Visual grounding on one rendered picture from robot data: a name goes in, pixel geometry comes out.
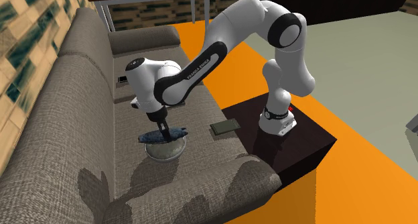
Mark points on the clear glass bowl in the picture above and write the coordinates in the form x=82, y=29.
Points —
x=165, y=150

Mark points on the dark green flat tablet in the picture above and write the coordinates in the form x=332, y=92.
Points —
x=224, y=126

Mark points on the dark robot stand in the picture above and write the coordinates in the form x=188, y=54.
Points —
x=287, y=144

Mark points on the dark blue oblong object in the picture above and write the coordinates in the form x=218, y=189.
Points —
x=153, y=136

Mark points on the grey fabric sofa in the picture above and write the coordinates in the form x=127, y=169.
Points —
x=65, y=125

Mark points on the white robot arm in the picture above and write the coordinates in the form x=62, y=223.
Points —
x=209, y=58

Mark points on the small black phone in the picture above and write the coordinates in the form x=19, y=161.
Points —
x=122, y=79

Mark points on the grey object at picture edge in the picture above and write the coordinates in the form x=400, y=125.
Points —
x=412, y=125

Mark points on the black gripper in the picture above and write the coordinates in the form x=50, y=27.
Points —
x=156, y=115

